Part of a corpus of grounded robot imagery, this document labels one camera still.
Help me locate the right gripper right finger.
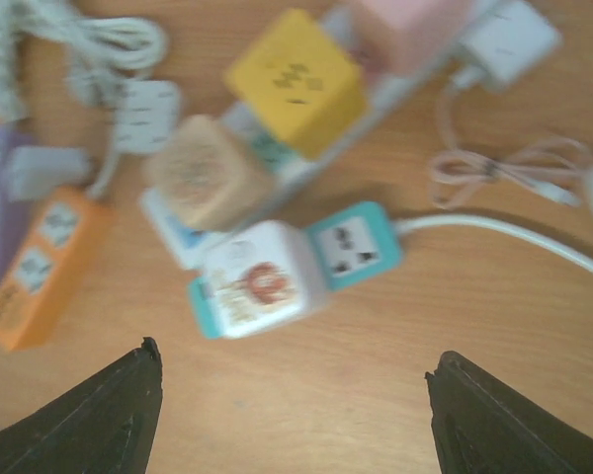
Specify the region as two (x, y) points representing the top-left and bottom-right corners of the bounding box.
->
(425, 351), (593, 473)

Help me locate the pink cube socket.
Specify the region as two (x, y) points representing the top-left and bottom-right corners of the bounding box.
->
(347, 0), (474, 76)

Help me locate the white adapter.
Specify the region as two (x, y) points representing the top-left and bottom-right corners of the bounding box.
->
(113, 80), (182, 155)

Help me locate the white cable of orange strip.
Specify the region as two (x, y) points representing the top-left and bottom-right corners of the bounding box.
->
(24, 0), (170, 198)

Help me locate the teal power strip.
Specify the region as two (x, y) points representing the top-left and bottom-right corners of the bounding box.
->
(186, 200), (404, 341)

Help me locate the white cable of teal strip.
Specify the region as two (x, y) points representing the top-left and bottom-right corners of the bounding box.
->
(392, 162), (593, 285)

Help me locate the white charger with pink cable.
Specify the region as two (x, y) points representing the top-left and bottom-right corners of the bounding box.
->
(429, 1), (592, 209)

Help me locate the yellow cube socket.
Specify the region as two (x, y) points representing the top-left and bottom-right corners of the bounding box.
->
(224, 8), (368, 161)

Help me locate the beige cube socket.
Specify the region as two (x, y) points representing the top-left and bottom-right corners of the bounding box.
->
(144, 115), (277, 232)

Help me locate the small white USB charger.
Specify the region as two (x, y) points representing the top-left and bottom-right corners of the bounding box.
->
(5, 145), (92, 201)

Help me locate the long white power strip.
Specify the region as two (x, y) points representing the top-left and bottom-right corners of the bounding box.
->
(138, 0), (475, 272)

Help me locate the orange power strip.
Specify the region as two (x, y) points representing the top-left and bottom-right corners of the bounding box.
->
(0, 187), (113, 352)

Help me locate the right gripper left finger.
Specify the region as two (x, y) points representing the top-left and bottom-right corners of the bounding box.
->
(0, 337), (163, 473)

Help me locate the white cube socket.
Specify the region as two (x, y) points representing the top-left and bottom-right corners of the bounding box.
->
(188, 220), (330, 339)

